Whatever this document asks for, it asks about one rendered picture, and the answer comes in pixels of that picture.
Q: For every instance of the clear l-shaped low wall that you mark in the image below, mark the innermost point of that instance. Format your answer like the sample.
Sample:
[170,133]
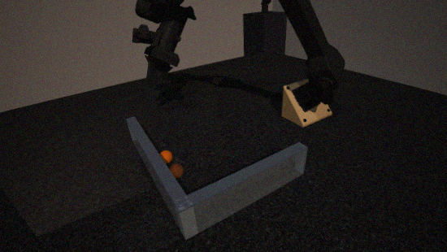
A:
[221,206]
[182,201]

